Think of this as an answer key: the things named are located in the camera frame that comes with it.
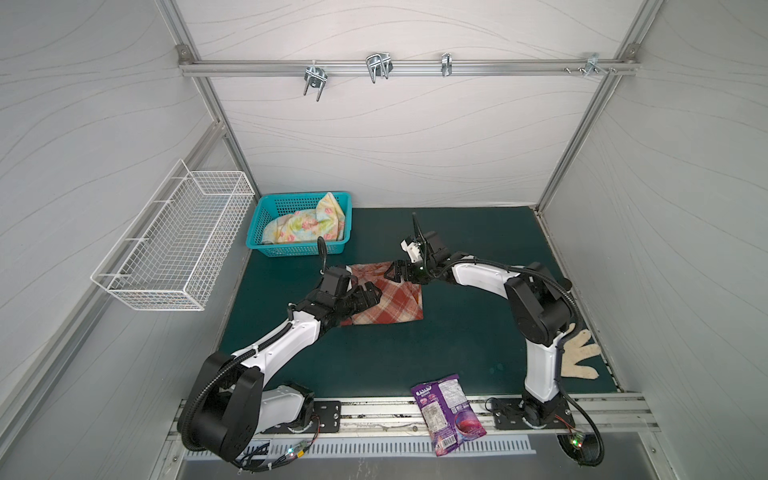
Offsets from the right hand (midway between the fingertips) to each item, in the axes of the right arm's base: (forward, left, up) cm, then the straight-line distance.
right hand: (398, 268), depth 94 cm
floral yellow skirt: (+17, +35, -1) cm, 39 cm away
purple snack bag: (-39, -14, -5) cm, 41 cm away
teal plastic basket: (+24, +51, +1) cm, 56 cm away
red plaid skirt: (-10, -1, -4) cm, 10 cm away
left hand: (-10, +6, +2) cm, 12 cm away
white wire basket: (-14, +52, +25) cm, 60 cm away
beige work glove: (-21, -52, -8) cm, 57 cm away
